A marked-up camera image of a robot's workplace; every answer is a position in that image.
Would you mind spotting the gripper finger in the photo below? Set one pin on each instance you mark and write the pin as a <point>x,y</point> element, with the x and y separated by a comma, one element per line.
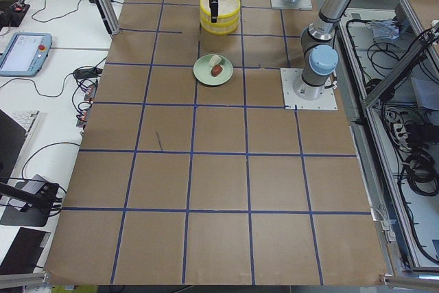
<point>214,8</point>

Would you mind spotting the white steamed bun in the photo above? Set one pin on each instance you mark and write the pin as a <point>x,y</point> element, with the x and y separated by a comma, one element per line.
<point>215,60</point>

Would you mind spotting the reddish brown bun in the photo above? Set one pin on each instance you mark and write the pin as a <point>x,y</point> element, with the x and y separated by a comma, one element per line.
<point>216,70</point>

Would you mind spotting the light green plate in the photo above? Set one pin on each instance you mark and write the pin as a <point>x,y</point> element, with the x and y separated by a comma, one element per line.
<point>202,71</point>

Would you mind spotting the black power adapter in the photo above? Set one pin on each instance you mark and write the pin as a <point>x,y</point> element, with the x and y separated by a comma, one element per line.
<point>87,73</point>

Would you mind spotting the crumpled white paper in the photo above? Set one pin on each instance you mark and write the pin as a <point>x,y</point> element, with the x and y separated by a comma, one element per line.
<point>386,29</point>

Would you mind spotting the blue teach pendant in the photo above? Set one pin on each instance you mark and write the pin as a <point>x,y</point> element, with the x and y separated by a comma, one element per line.
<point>25,54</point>

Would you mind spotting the white power strip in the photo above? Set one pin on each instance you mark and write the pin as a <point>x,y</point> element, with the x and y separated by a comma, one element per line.
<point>395,125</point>

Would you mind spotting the white keyboard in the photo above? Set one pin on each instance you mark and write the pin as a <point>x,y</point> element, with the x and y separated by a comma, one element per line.
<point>27,119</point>

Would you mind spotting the black laptop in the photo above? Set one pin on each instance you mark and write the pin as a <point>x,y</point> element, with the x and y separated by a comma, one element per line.
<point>12,140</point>

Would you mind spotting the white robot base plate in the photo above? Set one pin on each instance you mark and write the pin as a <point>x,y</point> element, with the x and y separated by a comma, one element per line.
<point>299,96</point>

